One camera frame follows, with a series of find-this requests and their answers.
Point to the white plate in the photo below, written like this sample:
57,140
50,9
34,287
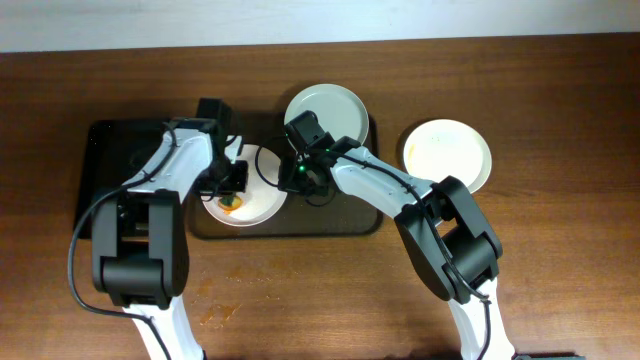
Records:
439,148
259,201

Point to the pale grey plate top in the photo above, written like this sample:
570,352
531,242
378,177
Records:
339,111

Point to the green and yellow sponge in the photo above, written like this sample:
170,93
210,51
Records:
230,203

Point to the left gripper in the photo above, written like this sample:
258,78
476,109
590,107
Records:
227,181

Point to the black rectangular tray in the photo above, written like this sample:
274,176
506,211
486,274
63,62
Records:
116,150

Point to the brown plastic serving tray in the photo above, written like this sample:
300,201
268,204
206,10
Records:
337,215

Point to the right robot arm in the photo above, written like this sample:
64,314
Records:
451,245

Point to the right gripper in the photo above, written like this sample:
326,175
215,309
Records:
291,176

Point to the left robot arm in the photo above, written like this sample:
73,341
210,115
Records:
140,255

